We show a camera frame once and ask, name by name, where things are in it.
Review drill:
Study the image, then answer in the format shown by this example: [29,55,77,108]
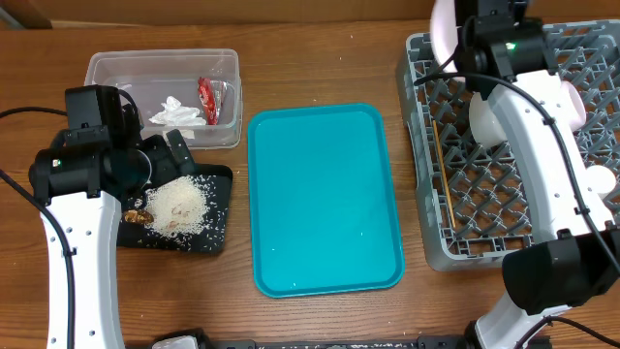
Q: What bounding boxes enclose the teal serving tray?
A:
[247,103,405,298]

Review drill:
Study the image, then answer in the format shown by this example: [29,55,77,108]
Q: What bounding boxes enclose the black waste tray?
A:
[117,164,233,255]

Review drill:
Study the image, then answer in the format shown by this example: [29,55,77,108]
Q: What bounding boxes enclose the clear plastic waste bin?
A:
[84,48,243,149]

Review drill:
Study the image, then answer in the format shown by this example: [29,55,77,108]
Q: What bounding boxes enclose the wooden chopstick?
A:
[432,119,456,229]

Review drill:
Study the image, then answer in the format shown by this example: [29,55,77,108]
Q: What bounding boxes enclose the pink round plate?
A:
[430,0,458,65]

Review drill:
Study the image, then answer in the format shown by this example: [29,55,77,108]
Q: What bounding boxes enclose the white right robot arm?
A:
[454,1,619,348]

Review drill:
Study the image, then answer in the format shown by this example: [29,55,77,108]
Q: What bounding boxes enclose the white napkin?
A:
[149,96,207,140]

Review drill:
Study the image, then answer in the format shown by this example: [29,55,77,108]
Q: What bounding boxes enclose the grey dishwasher rack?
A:
[396,19,619,271]

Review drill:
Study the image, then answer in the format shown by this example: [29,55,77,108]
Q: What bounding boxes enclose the cooked white rice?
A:
[132,174,228,242]

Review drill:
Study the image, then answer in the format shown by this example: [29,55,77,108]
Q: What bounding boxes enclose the brown food scrap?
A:
[123,209,154,226]

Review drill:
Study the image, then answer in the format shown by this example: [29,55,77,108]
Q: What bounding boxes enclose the black mounting rail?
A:
[126,328,476,349]

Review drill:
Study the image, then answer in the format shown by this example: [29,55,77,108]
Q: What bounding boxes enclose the grey bowl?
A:
[469,92,507,148]

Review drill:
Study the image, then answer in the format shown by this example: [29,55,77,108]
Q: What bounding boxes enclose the white paper cup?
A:
[586,165,616,199]

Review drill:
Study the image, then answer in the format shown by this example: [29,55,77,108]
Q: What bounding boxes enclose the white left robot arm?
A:
[29,85,196,348]

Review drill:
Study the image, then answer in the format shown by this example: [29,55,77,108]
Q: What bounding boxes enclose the red snack wrapper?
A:
[198,77,228,125]

